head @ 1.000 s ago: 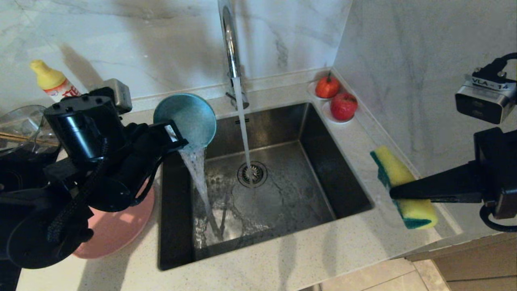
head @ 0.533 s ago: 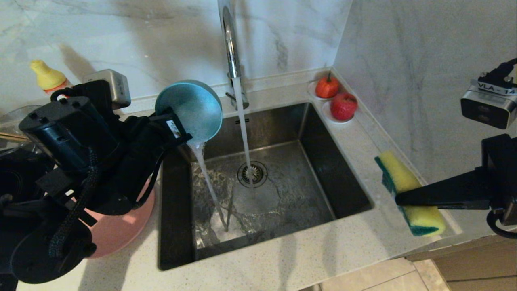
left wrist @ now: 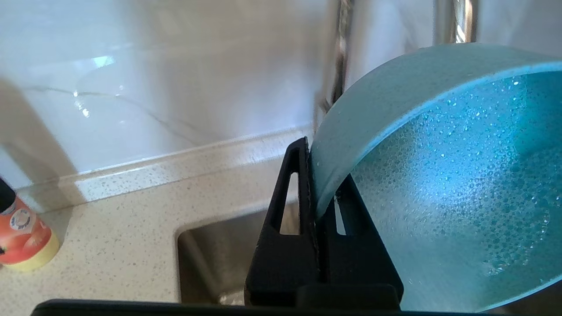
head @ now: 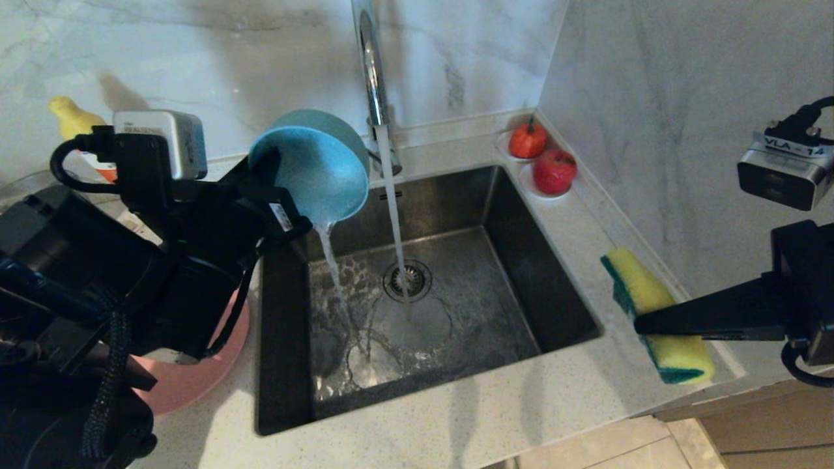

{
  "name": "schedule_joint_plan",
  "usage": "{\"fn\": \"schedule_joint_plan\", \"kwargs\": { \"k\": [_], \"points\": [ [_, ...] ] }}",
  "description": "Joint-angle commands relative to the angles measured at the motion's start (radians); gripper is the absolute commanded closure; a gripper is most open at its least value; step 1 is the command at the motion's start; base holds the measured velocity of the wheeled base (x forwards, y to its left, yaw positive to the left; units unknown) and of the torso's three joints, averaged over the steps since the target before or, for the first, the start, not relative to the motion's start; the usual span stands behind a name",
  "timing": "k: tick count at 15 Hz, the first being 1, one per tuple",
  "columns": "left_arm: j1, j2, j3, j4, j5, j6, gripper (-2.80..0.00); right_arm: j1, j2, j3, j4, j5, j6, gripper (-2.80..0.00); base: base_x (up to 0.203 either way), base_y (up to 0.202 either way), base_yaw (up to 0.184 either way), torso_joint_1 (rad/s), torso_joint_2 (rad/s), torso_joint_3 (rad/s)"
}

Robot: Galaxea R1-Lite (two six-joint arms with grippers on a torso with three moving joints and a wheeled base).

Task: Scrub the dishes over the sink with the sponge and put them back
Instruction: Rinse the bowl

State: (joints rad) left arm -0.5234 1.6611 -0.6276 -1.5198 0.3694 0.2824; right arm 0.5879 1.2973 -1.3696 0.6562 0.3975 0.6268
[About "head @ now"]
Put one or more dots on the light wooden cabinet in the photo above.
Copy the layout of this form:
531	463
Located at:
769	423

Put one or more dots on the orange dish soap bottle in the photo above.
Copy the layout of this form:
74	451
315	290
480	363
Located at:
71	117

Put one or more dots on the small white dish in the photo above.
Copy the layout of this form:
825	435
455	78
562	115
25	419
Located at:
528	185
503	148

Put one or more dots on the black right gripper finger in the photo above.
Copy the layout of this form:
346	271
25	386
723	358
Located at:
717	312

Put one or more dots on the round metal drain strainer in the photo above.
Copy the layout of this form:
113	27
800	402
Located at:
417	281

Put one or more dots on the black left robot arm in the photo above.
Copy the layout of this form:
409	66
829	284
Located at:
58	260

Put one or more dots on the red toy tomato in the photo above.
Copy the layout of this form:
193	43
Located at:
529	140

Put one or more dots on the pink plate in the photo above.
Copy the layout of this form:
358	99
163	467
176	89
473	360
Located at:
189	384

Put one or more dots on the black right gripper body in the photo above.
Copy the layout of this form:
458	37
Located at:
811	286

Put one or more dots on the red toy apple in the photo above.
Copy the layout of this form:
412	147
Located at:
555	170

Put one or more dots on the chrome gooseneck faucet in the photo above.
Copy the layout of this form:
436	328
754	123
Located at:
373	78

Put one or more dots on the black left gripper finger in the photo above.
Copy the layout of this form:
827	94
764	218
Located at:
283	212
242	174

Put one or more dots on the teal bowl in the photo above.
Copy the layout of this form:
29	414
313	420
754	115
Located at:
319	163

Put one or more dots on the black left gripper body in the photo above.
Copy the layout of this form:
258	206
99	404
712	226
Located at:
208	260

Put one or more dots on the yellow sponge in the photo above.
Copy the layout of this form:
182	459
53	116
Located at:
642	286

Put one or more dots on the stainless steel sink basin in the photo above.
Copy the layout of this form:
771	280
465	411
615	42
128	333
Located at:
488	312

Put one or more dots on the running water stream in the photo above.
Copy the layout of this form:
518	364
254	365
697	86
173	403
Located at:
393	202

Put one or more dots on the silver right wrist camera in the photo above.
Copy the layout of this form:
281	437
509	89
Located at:
782	176

